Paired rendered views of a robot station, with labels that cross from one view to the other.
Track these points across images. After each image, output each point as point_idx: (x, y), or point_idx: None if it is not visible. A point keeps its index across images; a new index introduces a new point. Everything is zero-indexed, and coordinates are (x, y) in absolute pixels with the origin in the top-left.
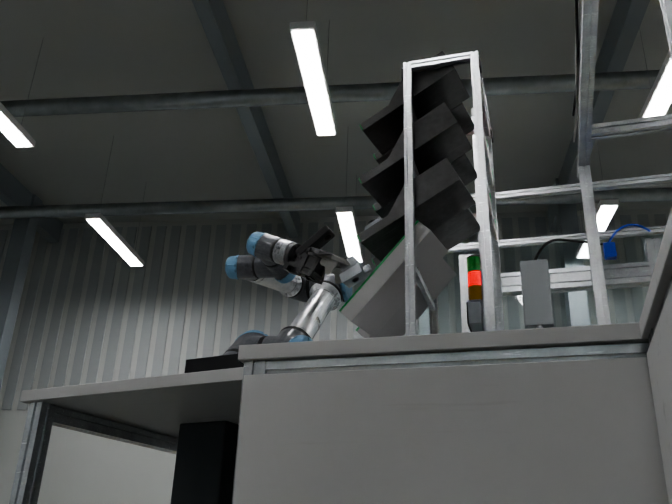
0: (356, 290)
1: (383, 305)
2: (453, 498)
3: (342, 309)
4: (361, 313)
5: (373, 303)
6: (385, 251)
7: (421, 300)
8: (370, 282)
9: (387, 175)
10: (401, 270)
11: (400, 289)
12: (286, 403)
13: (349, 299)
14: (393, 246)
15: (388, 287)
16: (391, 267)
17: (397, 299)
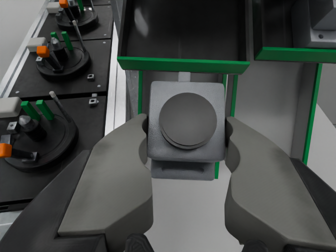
0: (311, 131)
1: (261, 118)
2: None
3: (304, 163)
4: (287, 144)
5: (283, 125)
6: (283, 40)
7: (174, 73)
8: (308, 109)
9: None
10: (292, 68)
11: (258, 87)
12: None
13: (308, 147)
14: (282, 22)
15: (284, 96)
16: (307, 74)
17: (245, 99)
